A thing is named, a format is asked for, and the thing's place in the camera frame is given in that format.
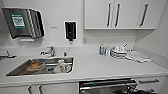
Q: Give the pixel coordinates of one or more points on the grey paper towel dispenser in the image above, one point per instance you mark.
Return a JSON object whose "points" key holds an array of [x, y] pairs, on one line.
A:
{"points": [[20, 23]]}

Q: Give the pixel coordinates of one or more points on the orange brown bowl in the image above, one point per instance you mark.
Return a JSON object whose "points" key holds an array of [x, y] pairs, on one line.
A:
{"points": [[34, 66]]}

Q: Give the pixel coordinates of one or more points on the white narrow drawer unit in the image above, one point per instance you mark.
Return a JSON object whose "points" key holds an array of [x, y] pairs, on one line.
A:
{"points": [[150, 88]]}

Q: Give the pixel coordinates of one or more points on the stainless steel dishwasher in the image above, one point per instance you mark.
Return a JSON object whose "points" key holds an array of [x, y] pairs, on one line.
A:
{"points": [[96, 90]]}

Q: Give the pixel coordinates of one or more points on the small dark sink knob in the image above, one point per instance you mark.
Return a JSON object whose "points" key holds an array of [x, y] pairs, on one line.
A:
{"points": [[64, 53]]}

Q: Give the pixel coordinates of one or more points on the small white bottle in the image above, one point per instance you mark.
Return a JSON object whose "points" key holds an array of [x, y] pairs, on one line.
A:
{"points": [[107, 51]]}

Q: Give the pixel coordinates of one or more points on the black soap dispenser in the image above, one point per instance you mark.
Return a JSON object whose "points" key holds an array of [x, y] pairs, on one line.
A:
{"points": [[70, 30]]}

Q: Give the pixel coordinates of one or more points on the stainless steel sink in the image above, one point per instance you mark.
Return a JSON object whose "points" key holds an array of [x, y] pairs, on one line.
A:
{"points": [[20, 68]]}

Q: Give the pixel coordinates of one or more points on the white wall outlet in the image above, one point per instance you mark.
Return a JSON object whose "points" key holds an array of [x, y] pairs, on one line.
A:
{"points": [[84, 40]]}

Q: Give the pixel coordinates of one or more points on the white cup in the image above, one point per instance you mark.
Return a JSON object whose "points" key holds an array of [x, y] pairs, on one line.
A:
{"points": [[61, 66]]}

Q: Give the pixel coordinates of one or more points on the pile of white dishes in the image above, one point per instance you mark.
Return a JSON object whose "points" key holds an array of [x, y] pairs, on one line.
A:
{"points": [[119, 51]]}

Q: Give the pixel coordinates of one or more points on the chrome faucet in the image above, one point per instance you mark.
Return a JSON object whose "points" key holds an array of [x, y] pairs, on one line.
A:
{"points": [[50, 50]]}

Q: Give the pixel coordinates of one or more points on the white printed cloth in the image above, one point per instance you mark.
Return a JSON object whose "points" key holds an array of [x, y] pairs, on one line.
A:
{"points": [[140, 57]]}

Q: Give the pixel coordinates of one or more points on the white three door wall cabinet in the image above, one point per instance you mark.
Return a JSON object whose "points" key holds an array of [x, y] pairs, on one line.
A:
{"points": [[96, 13]]}

